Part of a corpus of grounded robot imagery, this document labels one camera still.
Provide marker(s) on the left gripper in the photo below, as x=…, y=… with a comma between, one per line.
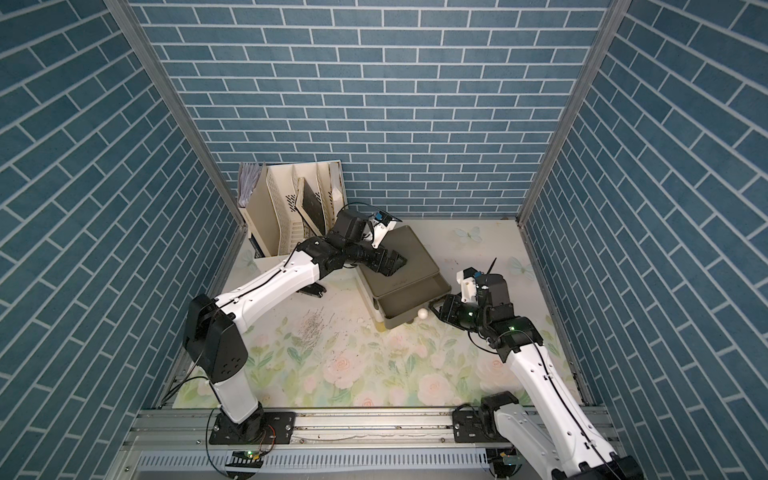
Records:
x=388, y=268

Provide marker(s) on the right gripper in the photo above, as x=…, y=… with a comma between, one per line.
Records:
x=447, y=311

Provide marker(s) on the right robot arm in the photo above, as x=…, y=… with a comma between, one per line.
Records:
x=568, y=446

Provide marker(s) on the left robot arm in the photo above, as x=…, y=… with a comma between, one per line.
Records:
x=214, y=327

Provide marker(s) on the white file organizer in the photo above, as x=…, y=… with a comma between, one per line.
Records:
x=271, y=214

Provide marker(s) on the floral table mat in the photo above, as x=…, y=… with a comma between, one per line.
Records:
x=330, y=352

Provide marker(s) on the purple papers in organizer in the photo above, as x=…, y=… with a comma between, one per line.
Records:
x=248, y=176

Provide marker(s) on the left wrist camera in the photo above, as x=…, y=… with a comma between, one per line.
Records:
x=382, y=223

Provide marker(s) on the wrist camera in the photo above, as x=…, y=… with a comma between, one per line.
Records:
x=467, y=280
x=382, y=223

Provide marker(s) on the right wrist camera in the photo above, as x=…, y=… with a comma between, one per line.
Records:
x=467, y=280

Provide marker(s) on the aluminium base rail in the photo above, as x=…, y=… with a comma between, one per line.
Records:
x=324, y=443

